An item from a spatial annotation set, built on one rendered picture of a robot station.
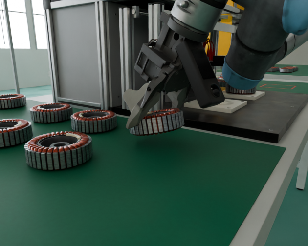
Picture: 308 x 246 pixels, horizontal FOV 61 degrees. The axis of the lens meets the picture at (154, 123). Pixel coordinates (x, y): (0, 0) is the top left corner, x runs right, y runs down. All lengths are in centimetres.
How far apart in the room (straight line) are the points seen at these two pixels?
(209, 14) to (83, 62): 54
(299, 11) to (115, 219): 33
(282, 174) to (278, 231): 120
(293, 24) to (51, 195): 38
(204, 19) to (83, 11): 52
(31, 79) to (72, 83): 683
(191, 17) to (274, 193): 28
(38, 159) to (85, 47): 50
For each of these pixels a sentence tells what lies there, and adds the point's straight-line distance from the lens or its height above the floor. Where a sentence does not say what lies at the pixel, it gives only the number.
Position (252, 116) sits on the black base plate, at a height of 77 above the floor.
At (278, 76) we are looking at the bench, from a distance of 239.
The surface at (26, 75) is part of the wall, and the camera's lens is 769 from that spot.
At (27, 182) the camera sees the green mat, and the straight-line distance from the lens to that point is 44.
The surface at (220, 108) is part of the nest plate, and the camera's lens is 76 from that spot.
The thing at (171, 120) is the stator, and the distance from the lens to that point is 48.
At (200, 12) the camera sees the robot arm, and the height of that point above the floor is 99.
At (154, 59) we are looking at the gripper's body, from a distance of 46.
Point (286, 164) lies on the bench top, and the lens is 51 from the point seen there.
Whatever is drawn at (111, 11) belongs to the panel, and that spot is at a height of 104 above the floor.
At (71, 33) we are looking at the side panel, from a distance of 92.
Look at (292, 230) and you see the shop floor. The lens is 170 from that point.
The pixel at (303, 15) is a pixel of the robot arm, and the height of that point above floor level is 98.
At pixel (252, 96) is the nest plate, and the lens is 98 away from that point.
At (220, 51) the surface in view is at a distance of 455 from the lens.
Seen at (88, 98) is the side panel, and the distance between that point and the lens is 89.
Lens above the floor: 94
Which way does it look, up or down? 16 degrees down
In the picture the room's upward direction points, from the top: straight up
